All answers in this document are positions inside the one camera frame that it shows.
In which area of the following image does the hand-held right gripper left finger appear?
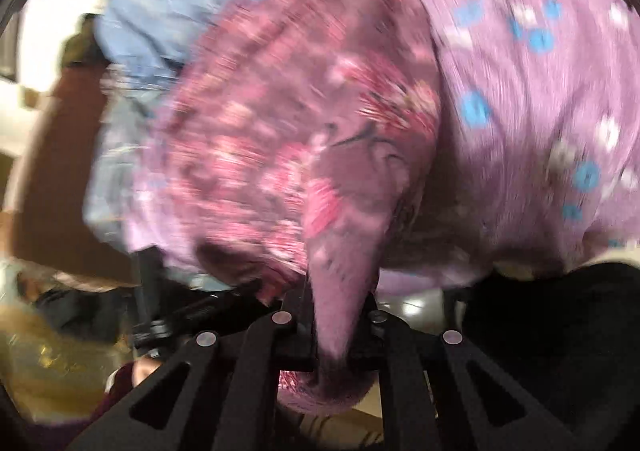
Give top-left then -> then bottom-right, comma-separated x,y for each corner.
70,291 -> 317,451

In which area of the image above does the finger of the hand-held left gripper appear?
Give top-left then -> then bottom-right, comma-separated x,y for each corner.
167,278 -> 266,332

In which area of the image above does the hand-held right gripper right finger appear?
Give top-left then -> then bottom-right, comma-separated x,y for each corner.
349,295 -> 567,451

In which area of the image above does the pink floral small garment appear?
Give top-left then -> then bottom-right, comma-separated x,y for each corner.
145,0 -> 448,417

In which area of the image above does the yellow plastic bag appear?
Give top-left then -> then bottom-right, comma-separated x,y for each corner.
0,303 -> 133,424

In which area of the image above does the brown board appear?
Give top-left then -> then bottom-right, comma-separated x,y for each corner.
7,58 -> 143,289

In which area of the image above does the olive green cloth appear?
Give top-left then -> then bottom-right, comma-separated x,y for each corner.
62,13 -> 113,69

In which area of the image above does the purple flowered bed sheet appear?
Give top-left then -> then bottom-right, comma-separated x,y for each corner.
117,0 -> 640,294

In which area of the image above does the blue plaid quilt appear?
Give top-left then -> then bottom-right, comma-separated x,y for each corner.
82,0 -> 286,244

